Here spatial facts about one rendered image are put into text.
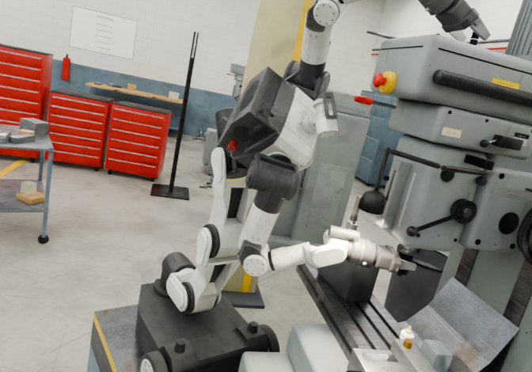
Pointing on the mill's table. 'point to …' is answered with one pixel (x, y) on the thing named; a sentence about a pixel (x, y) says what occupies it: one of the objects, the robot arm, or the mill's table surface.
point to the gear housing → (458, 127)
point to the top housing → (487, 58)
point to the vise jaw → (410, 358)
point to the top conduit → (482, 87)
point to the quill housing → (432, 194)
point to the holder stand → (351, 280)
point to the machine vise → (377, 360)
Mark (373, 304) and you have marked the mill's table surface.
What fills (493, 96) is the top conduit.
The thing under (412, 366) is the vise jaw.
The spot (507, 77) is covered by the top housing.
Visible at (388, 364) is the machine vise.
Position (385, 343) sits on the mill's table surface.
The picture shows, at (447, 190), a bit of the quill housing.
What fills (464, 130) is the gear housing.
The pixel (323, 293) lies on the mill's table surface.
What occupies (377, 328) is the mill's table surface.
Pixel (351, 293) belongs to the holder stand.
